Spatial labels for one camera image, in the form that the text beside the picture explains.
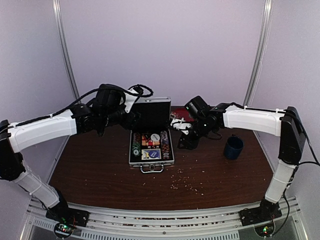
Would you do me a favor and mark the aluminium poker case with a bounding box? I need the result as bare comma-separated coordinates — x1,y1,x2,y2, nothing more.
128,96,175,174

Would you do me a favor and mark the chip row in case left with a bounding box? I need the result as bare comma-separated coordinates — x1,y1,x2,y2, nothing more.
132,132,141,152

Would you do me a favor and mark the red decorated plate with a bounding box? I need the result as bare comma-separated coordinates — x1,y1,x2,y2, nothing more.
170,106,194,122

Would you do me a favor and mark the chip row in case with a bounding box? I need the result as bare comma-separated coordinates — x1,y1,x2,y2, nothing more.
160,130,172,161
132,132,141,152

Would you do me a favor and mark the blue yellow card deck box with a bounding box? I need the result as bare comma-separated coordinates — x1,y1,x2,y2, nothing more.
141,149,161,160

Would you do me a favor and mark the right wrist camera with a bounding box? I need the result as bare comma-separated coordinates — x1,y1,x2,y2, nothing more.
170,118,192,135

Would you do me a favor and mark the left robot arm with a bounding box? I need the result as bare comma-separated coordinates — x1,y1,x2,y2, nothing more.
0,83,154,222

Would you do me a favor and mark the aluminium frame post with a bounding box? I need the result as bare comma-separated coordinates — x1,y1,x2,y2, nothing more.
243,0,273,106
52,0,80,99

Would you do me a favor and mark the purple small blind button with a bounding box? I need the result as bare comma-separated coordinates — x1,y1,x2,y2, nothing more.
148,149,161,159

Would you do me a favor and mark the dark blue mug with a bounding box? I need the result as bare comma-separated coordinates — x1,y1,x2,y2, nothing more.
223,135,245,160

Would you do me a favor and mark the right aluminium frame post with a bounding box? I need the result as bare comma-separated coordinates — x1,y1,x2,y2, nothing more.
243,0,273,106

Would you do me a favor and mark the front aluminium rail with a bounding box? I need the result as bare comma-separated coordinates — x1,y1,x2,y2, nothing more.
21,197,307,240

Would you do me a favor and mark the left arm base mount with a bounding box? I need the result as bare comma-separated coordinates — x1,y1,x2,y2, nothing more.
45,208,90,239

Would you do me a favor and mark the left aluminium frame post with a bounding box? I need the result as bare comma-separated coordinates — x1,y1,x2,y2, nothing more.
52,0,80,99

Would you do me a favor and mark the chip row in case right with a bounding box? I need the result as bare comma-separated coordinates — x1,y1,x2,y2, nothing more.
160,130,172,161

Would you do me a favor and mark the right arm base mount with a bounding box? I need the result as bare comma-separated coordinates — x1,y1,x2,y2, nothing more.
239,207,282,238

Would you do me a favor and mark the red card deck box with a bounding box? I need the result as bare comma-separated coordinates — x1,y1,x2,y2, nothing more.
141,133,160,147

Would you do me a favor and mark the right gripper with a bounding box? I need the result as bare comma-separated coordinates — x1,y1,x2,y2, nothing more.
177,116,215,150

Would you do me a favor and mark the white dealer button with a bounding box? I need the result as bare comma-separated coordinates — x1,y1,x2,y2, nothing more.
150,133,161,142

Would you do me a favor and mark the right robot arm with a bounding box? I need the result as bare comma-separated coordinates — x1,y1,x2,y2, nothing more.
170,96,311,221

